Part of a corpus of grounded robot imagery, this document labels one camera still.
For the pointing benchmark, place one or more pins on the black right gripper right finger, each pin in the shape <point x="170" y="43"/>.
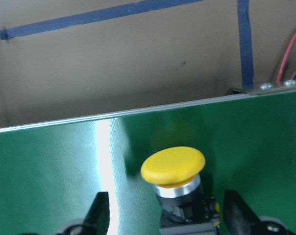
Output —
<point x="240" y="219"/>

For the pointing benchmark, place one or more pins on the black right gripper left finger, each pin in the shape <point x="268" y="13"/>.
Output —
<point x="96" y="221"/>

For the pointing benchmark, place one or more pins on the yellow push button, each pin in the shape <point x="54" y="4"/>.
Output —
<point x="174" y="174"/>

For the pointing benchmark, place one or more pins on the green conveyor belt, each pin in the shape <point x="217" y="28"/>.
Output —
<point x="50" y="172"/>

